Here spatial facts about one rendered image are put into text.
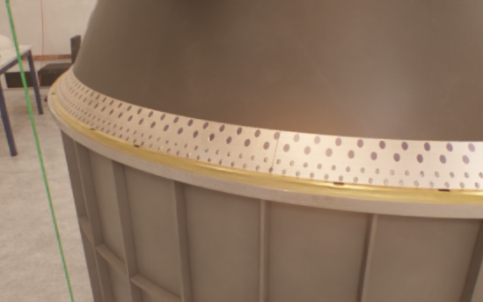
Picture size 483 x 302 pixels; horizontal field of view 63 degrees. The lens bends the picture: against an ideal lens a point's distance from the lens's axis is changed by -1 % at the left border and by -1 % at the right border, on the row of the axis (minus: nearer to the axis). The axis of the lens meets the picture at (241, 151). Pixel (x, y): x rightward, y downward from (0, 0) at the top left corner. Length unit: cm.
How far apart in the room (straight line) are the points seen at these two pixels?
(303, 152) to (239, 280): 33
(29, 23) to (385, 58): 611
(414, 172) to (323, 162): 15
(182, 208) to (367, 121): 41
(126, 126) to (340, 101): 46
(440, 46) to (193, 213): 57
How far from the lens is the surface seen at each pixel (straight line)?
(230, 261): 87
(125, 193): 100
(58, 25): 650
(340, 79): 75
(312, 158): 71
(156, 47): 94
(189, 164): 76
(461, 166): 75
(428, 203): 70
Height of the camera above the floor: 148
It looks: 23 degrees down
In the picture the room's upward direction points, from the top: 1 degrees counter-clockwise
